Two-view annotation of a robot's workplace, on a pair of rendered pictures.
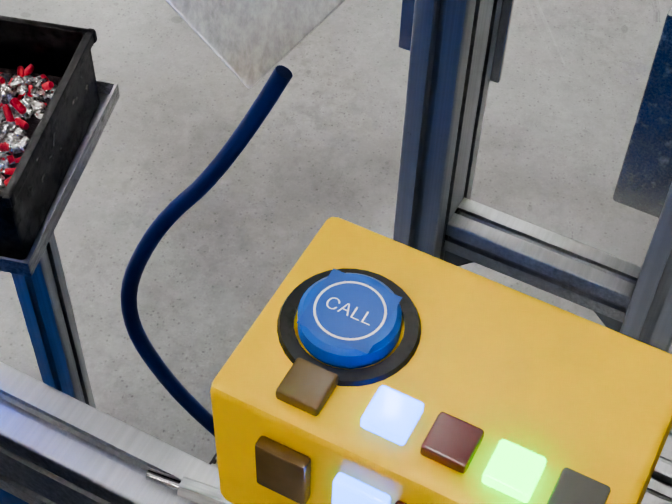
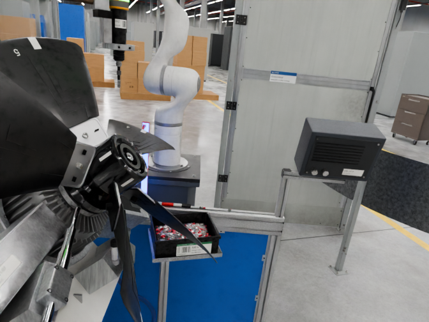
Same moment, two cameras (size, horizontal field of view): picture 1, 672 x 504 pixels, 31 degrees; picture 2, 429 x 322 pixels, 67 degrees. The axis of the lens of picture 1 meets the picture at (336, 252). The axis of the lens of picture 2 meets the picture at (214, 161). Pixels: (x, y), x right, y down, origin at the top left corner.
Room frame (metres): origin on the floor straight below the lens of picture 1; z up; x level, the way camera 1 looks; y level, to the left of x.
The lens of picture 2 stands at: (1.50, -0.09, 1.47)
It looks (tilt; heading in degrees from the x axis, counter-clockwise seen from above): 20 degrees down; 152
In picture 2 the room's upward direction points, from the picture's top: 6 degrees clockwise
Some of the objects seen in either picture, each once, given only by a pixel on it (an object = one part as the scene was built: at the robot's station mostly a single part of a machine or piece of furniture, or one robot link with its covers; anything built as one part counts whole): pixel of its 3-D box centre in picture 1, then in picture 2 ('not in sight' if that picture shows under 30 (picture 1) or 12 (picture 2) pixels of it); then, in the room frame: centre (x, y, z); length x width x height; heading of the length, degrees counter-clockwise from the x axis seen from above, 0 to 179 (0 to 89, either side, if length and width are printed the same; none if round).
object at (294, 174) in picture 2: not in sight; (313, 176); (0.67, 0.79, 1.04); 0.24 x 0.03 x 0.03; 64
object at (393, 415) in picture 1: (392, 414); not in sight; (0.24, -0.02, 1.08); 0.02 x 0.02 x 0.01; 64
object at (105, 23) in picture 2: not in sight; (114, 25); (0.71, 0.05, 1.49); 0.09 x 0.07 x 0.10; 99
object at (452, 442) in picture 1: (452, 442); not in sight; (0.23, -0.04, 1.08); 0.02 x 0.02 x 0.01; 64
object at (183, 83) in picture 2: not in sight; (177, 96); (0.22, 0.39, 1.25); 0.19 x 0.12 x 0.24; 56
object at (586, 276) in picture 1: (542, 259); not in sight; (0.74, -0.20, 0.56); 0.19 x 0.04 x 0.04; 64
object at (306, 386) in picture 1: (307, 386); not in sight; (0.25, 0.01, 1.08); 0.02 x 0.02 x 0.01; 64
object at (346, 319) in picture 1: (349, 320); not in sight; (0.28, -0.01, 1.08); 0.04 x 0.04 x 0.02
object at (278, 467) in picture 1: (283, 470); not in sight; (0.23, 0.02, 1.04); 0.02 x 0.01 x 0.03; 64
